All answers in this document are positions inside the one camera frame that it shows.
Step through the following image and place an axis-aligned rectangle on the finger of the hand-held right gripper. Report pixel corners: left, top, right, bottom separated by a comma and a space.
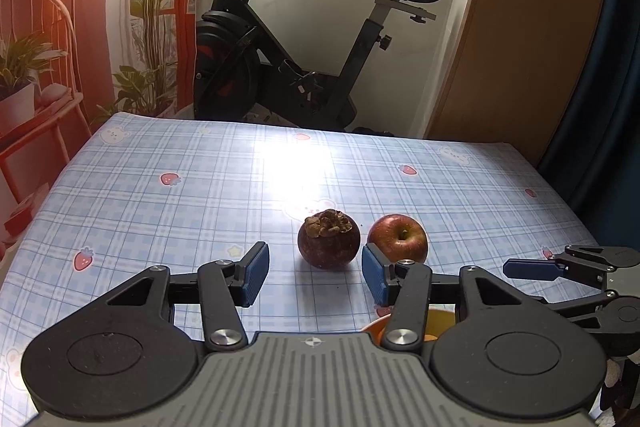
565, 245, 640, 267
504, 254, 618, 332

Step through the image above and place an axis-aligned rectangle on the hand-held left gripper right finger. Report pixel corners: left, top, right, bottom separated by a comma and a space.
361, 243, 551, 352

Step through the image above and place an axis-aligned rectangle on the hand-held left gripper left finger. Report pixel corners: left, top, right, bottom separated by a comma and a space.
107, 241, 271, 351

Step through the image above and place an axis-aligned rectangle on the red apple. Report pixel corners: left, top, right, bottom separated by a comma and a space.
367, 214, 429, 265

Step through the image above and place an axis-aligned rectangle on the cream bowl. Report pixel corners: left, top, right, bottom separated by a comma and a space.
361, 307, 457, 344

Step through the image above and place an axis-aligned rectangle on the dark purple mangosteen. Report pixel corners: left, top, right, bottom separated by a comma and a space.
297, 209, 361, 270

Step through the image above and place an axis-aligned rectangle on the yellow lemon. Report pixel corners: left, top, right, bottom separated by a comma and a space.
425, 307, 458, 339

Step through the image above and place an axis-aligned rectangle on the person's right hand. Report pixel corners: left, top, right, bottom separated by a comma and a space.
600, 353, 640, 413

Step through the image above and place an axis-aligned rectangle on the blue plaid tablecloth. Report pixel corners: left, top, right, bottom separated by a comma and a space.
0, 113, 598, 413

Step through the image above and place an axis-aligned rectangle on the dark blue curtain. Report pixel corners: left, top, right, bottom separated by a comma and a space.
537, 0, 640, 253

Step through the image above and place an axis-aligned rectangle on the black exercise bike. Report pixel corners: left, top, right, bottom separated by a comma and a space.
192, 0, 445, 132

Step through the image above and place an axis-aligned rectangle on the wooden panel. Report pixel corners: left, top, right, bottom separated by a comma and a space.
425, 0, 615, 168

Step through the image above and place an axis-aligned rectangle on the red room wall poster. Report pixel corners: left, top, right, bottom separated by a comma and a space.
0, 0, 206, 258

